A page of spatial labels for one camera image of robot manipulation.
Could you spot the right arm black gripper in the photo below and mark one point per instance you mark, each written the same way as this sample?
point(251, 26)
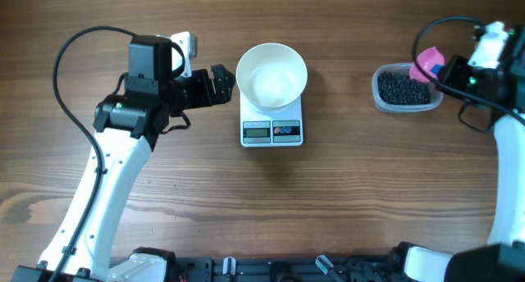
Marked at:
point(452, 73)

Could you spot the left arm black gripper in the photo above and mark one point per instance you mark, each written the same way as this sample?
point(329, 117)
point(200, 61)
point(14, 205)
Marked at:
point(223, 93)

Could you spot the pink scoop with blue handle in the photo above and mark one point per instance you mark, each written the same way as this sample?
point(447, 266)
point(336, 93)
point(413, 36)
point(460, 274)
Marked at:
point(431, 61)

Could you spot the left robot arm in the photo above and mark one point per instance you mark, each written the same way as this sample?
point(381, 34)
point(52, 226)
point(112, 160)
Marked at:
point(81, 249)

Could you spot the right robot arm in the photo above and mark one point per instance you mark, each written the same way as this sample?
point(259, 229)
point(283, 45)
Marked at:
point(502, 259)

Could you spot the white bowl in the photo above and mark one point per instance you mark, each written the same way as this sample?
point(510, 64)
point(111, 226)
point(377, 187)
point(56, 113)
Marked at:
point(271, 75)

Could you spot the white digital kitchen scale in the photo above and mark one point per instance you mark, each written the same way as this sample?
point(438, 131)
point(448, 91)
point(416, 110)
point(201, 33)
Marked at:
point(271, 127)

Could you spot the black beans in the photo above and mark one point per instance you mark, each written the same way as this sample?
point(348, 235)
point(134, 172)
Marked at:
point(397, 89)

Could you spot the clear plastic container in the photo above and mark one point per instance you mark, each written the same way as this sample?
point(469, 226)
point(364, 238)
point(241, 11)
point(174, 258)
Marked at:
point(403, 69)

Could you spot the right arm white wrist camera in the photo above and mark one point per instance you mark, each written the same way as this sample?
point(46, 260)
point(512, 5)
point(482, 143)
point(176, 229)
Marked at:
point(490, 46)

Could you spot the arm white wrist camera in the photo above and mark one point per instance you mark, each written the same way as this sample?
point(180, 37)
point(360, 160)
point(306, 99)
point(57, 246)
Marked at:
point(188, 45)
point(490, 46)

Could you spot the left arm white wrist camera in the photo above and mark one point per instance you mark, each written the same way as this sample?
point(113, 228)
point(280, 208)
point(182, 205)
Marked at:
point(188, 45)

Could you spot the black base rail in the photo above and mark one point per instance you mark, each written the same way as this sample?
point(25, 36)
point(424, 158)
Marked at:
point(321, 268)

